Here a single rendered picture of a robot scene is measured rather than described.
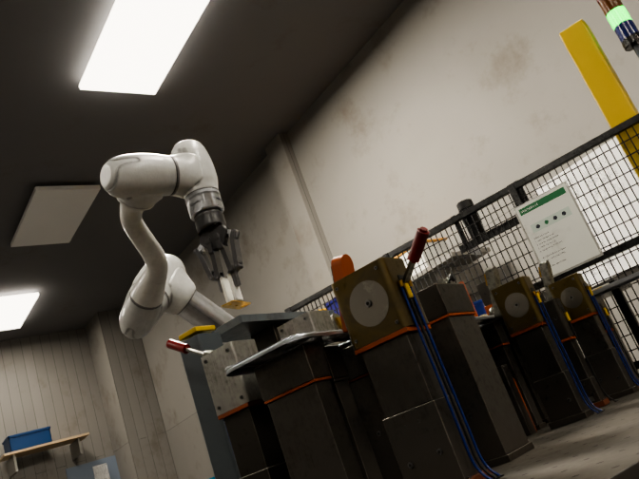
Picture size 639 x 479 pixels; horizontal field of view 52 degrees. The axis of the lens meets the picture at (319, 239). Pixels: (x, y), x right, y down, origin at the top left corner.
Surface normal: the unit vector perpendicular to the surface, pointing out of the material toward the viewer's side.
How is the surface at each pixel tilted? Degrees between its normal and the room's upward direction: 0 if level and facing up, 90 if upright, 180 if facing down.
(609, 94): 90
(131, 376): 90
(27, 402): 90
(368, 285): 90
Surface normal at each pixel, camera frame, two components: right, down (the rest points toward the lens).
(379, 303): -0.60, -0.06
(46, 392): 0.53, -0.44
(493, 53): -0.78, 0.07
